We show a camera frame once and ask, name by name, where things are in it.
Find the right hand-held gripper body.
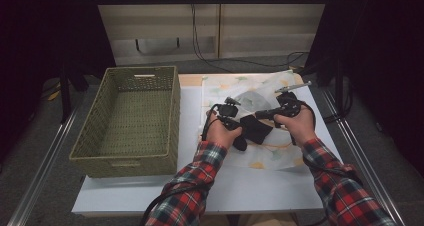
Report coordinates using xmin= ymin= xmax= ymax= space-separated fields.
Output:
xmin=273 ymin=80 xmax=313 ymax=146

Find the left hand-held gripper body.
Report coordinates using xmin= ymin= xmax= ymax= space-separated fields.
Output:
xmin=215 ymin=96 xmax=242 ymax=132

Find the black garment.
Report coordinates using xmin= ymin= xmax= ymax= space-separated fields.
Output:
xmin=232 ymin=114 xmax=274 ymax=152

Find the white leaf-print laundry bag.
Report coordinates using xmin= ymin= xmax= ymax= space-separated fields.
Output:
xmin=200 ymin=69 xmax=305 ymax=171

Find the green woven basket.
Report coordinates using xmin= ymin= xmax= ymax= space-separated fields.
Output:
xmin=68 ymin=65 xmax=182 ymax=179

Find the person's left hand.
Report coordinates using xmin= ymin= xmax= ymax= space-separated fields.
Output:
xmin=204 ymin=109 xmax=243 ymax=150

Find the person's right hand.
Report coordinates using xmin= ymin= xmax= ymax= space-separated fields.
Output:
xmin=273 ymin=104 xmax=318 ymax=149

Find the black metal stand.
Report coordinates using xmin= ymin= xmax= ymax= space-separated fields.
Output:
xmin=334 ymin=52 xmax=354 ymax=120
xmin=58 ymin=59 xmax=89 ymax=124

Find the white sheet on table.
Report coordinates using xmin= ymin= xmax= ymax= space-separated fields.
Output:
xmin=71 ymin=84 xmax=343 ymax=215

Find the dark curtain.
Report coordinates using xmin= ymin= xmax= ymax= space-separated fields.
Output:
xmin=301 ymin=0 xmax=424 ymax=177
xmin=0 ymin=0 xmax=116 ymax=164

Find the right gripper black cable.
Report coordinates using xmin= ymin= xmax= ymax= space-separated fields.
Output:
xmin=299 ymin=100 xmax=365 ymax=226

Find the black wall cable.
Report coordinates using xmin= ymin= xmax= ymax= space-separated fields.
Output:
xmin=189 ymin=0 xmax=309 ymax=74

